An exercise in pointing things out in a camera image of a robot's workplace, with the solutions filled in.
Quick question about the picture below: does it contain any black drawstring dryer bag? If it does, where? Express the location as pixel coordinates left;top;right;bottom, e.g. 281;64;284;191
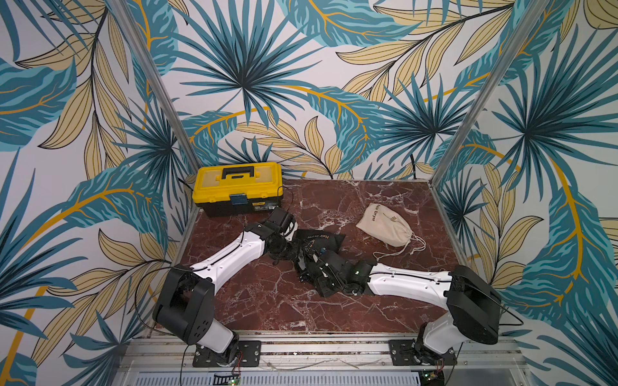
294;229;345;262

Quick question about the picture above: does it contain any beige drawstring dryer bag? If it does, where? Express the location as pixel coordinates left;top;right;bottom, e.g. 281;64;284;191
356;203;426;262

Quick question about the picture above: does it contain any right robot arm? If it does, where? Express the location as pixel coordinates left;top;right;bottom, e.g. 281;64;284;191
293;250;501;365

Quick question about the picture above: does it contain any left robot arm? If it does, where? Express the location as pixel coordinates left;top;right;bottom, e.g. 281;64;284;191
152;207;298;362

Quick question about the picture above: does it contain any yellow black toolbox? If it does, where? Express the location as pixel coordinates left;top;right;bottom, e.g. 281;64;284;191
192;162;283;217

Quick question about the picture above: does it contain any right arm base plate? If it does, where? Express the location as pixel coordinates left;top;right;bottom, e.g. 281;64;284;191
388;339;457;368

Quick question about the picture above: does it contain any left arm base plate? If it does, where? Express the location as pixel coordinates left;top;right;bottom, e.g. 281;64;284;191
192;340;262;368

